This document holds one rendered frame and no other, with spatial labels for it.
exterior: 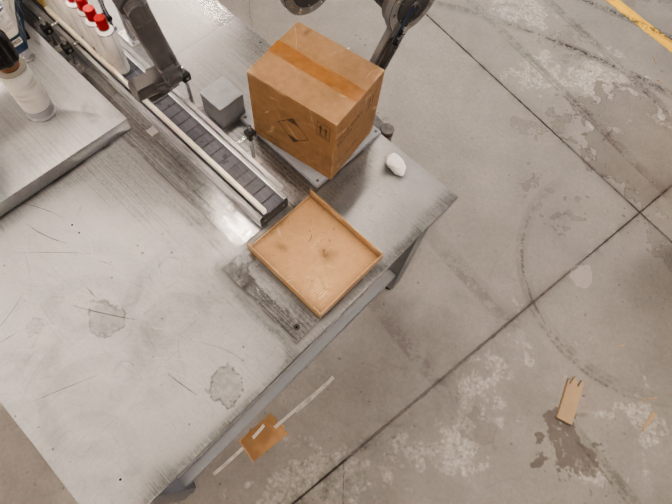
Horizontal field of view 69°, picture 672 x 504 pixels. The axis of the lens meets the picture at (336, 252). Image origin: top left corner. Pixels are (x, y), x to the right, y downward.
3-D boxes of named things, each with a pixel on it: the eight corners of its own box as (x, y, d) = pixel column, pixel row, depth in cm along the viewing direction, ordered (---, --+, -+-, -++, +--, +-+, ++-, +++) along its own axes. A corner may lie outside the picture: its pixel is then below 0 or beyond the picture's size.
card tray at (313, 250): (247, 248, 144) (246, 242, 141) (310, 195, 153) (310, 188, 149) (320, 318, 137) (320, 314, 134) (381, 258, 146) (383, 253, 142)
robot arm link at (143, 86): (183, 74, 130) (165, 45, 129) (144, 90, 125) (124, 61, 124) (179, 95, 141) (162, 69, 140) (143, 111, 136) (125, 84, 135)
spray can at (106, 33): (110, 70, 160) (85, 18, 142) (122, 61, 162) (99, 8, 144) (122, 78, 160) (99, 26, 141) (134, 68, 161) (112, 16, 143)
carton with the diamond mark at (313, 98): (254, 132, 158) (245, 70, 133) (298, 86, 167) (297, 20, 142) (331, 180, 153) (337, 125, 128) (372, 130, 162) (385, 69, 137)
